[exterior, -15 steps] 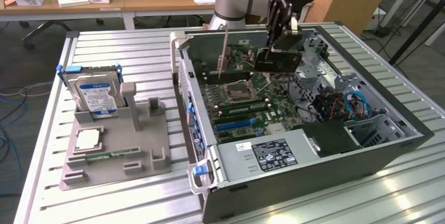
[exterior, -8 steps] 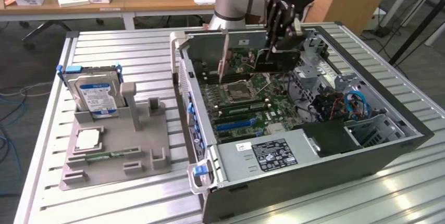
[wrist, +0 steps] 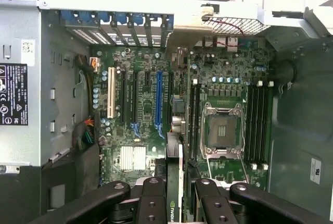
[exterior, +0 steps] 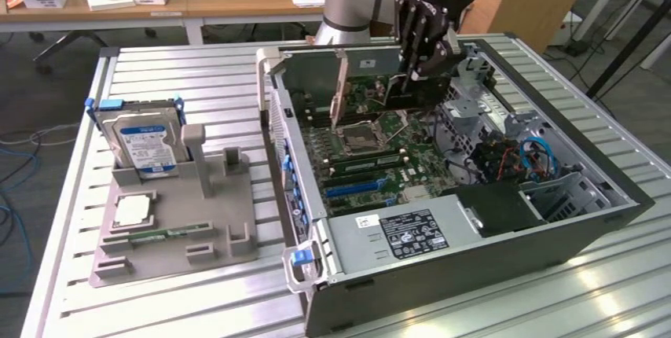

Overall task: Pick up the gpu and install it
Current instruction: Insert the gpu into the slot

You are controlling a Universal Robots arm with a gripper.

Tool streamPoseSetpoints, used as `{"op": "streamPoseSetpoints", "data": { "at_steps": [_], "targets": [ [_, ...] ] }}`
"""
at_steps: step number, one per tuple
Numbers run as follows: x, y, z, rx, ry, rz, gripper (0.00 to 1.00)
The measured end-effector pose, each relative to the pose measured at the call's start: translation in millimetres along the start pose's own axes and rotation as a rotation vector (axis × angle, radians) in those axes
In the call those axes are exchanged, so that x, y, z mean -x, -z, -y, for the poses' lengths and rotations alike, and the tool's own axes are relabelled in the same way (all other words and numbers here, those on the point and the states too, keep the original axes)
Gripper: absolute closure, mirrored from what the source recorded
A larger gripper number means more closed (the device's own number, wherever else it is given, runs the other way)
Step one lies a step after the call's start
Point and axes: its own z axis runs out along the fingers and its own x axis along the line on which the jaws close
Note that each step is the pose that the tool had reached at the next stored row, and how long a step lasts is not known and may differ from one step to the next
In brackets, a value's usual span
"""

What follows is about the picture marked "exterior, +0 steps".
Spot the grey power supply with label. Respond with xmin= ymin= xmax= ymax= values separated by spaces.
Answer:
xmin=326 ymin=195 xmax=487 ymax=276

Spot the hard disk with blue rails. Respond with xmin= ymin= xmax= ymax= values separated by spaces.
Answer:
xmin=83 ymin=96 xmax=190 ymax=180

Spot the blue floor cable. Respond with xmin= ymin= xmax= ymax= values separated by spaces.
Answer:
xmin=0 ymin=149 xmax=43 ymax=296

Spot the blue expansion slot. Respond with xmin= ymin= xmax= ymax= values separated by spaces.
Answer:
xmin=323 ymin=179 xmax=389 ymax=198

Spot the CPU socket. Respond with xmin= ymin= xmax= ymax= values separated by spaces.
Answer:
xmin=334 ymin=121 xmax=395 ymax=157

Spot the white floor cable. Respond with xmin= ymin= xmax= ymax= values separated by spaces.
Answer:
xmin=0 ymin=123 xmax=79 ymax=147

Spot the wooden cabinet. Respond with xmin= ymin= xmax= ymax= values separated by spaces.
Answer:
xmin=455 ymin=0 xmax=602 ymax=56

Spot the silver finned chipset heatsink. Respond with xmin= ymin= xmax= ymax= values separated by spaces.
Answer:
xmin=402 ymin=185 xmax=438 ymax=202

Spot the silver CPU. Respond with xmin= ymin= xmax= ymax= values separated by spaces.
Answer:
xmin=113 ymin=196 xmax=154 ymax=229

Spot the green motherboard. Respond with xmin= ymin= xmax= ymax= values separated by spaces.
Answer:
xmin=302 ymin=100 xmax=453 ymax=217

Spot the red wire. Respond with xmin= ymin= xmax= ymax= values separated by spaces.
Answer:
xmin=498 ymin=148 xmax=521 ymax=180

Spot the metal disk bay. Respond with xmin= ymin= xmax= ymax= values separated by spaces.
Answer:
xmin=517 ymin=171 xmax=618 ymax=224

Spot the black plastic shroud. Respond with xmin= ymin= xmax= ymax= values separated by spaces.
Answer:
xmin=454 ymin=180 xmax=550 ymax=239

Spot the graphics card green black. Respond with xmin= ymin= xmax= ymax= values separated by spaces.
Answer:
xmin=329 ymin=47 xmax=454 ymax=127

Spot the perforated metal drive cage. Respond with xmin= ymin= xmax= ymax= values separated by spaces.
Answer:
xmin=435 ymin=54 xmax=526 ymax=158

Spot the wooden desk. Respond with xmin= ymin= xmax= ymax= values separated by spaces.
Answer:
xmin=0 ymin=0 xmax=473 ymax=46

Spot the blue disk wire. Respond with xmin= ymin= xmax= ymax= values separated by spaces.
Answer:
xmin=518 ymin=136 xmax=558 ymax=182

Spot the black power adapter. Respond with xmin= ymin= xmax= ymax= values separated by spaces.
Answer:
xmin=563 ymin=39 xmax=593 ymax=58

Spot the black open PC case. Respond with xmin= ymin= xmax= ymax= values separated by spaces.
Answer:
xmin=255 ymin=31 xmax=657 ymax=337

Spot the short black expansion slot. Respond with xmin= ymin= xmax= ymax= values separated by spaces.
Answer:
xmin=329 ymin=195 xmax=369 ymax=213

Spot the grey parts rack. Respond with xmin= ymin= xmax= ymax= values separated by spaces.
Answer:
xmin=89 ymin=123 xmax=258 ymax=290

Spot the black stand leg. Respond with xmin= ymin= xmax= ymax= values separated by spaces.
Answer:
xmin=586 ymin=0 xmax=671 ymax=99

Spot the white table frame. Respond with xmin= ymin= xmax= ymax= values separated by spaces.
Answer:
xmin=571 ymin=0 xmax=671 ymax=72

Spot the black chair base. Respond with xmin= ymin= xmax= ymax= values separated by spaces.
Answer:
xmin=31 ymin=31 xmax=111 ymax=75

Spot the silver socket cover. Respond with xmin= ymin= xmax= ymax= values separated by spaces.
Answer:
xmin=385 ymin=112 xmax=419 ymax=141

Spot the black wire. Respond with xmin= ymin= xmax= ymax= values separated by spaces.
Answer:
xmin=433 ymin=109 xmax=487 ymax=188

